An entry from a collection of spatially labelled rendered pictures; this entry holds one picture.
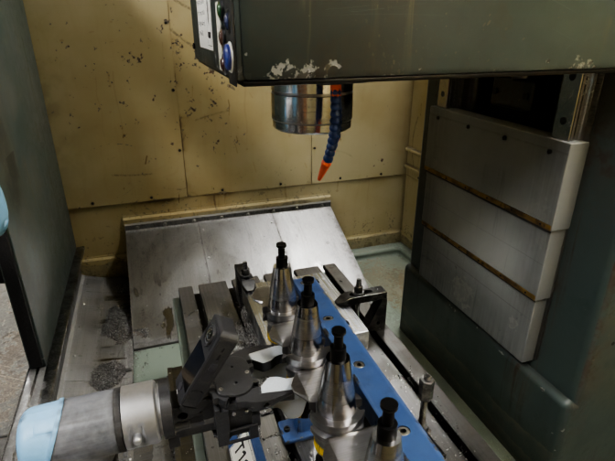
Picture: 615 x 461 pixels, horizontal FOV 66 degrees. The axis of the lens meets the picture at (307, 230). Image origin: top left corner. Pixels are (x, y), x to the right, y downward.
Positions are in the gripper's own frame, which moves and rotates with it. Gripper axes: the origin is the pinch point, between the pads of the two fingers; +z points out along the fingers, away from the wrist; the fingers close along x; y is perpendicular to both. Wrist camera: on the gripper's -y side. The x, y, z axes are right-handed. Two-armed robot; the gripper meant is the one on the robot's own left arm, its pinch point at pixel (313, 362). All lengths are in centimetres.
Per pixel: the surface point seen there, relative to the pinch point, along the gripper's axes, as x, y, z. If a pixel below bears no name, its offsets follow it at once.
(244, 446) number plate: -11.2, 25.6, -8.4
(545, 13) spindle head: -10, -43, 37
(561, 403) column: -8, 34, 59
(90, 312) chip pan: -112, 56, -46
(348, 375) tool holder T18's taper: 12.0, -8.2, -0.4
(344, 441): 14.9, -2.2, -1.7
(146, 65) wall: -143, -24, -15
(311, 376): 4.4, -1.8, -1.8
